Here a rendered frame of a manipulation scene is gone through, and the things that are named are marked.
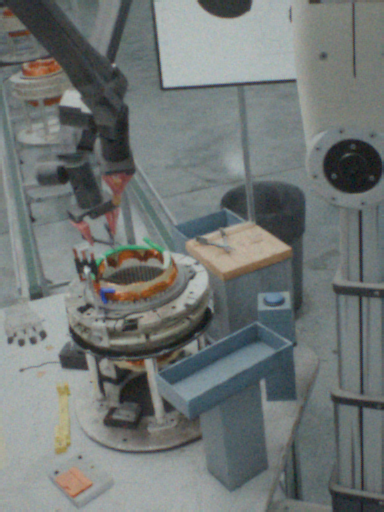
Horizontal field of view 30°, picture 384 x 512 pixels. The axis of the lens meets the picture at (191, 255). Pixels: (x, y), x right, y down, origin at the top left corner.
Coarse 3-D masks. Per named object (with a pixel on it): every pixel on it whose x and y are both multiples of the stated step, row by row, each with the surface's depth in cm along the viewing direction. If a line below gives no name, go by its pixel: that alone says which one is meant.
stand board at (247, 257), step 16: (240, 224) 188; (192, 240) 183; (240, 240) 180; (272, 240) 178; (208, 256) 175; (224, 256) 174; (240, 256) 173; (256, 256) 172; (272, 256) 171; (288, 256) 174; (224, 272) 167; (240, 272) 169
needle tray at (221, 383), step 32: (224, 352) 144; (256, 352) 145; (288, 352) 140; (160, 384) 135; (192, 384) 138; (224, 384) 132; (256, 384) 139; (192, 416) 130; (224, 416) 137; (256, 416) 142; (224, 448) 140; (256, 448) 146; (224, 480) 146
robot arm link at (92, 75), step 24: (24, 0) 108; (48, 0) 111; (24, 24) 113; (48, 24) 112; (72, 24) 116; (48, 48) 117; (72, 48) 116; (72, 72) 121; (96, 72) 121; (120, 72) 127; (96, 96) 124; (120, 96) 127
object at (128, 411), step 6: (120, 408) 165; (126, 408) 164; (132, 408) 163; (138, 408) 165; (114, 414) 164; (120, 414) 164; (126, 414) 163; (132, 414) 163; (138, 414) 164; (126, 420) 163; (132, 420) 162
